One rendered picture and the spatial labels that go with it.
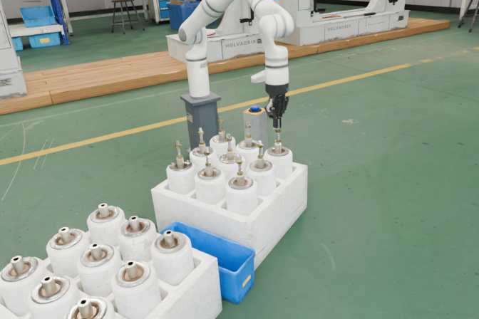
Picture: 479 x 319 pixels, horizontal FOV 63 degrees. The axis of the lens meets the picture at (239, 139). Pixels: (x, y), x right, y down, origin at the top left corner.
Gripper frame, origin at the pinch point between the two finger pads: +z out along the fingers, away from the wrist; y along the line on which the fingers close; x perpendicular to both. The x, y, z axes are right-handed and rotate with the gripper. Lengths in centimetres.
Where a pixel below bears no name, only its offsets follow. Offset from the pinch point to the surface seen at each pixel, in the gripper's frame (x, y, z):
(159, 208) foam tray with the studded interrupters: 28.4, -31.4, 24.3
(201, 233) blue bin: 8.0, -34.6, 24.8
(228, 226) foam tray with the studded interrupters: -0.1, -31.4, 21.1
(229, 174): 9.5, -16.2, 13.9
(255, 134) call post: 17.2, 13.6, 13.0
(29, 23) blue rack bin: 442, 172, 6
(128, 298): -3, -70, 12
